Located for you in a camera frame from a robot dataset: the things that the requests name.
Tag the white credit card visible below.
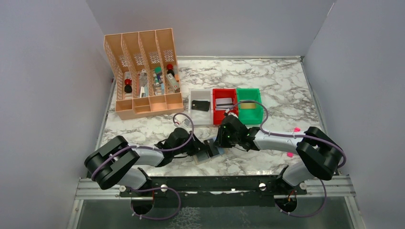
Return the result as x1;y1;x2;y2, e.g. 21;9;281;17
215;98;234;110

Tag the black chip card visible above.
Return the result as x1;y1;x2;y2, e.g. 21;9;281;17
191;100;211;112

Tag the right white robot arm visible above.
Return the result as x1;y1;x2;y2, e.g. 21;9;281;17
214;115;347;189

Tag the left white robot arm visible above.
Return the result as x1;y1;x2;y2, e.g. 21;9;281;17
84;127;210;190

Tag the gold striped card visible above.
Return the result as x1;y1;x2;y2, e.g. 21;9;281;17
240;103;256;110

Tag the green plastic bin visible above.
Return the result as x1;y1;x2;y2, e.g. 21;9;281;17
236;88;264;125

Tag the white plastic bin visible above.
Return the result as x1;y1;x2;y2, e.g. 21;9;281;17
188;89;213;126

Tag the red plastic bin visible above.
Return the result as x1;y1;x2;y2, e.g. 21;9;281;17
213;88;237;125

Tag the grey staples box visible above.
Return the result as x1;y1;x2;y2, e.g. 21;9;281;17
166;73;181;93

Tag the light blue stapler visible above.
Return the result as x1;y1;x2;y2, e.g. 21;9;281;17
139;86;149;98

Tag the pink marker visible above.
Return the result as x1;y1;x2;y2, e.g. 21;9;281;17
287;127;301;158

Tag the green white glue stick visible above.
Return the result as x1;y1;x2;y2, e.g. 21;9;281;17
153;73;160;87

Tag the red black stamp left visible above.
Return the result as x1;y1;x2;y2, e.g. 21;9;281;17
124;79;132;94

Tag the red black stamp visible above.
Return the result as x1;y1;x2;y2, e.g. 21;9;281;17
166;64;175;76
124;79;132;94

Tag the red black stamp right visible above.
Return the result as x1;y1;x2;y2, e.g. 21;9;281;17
166;64;175;76

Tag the green eraser block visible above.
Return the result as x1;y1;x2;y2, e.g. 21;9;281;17
154;67;162;74

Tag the peach plastic desk organizer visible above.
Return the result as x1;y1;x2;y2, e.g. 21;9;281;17
104;28;184;120

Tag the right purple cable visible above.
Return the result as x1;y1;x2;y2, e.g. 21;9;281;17
225;100;347;170

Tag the black mounting rail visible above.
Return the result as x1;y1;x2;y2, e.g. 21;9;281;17
119;175;307;208

